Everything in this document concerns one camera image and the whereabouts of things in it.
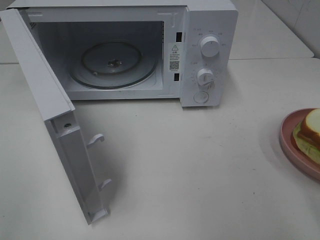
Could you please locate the round door release button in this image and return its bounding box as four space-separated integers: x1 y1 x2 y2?
193 91 209 104

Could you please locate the white timer knob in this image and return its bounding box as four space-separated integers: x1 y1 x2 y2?
196 68 215 86

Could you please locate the pink plate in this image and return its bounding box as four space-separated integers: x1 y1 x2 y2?
279 108 320 182

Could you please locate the toast sandwich with lettuce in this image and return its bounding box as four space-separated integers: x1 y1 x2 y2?
292 108 320 165

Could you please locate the warning label with QR code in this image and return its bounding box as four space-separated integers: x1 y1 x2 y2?
167 42 181 73

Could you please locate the white microwave oven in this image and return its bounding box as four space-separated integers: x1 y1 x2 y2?
6 0 238 107

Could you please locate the glass microwave turntable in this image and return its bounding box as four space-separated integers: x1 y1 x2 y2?
69 41 159 90

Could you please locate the upper white power knob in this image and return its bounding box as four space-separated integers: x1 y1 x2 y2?
200 35 220 58

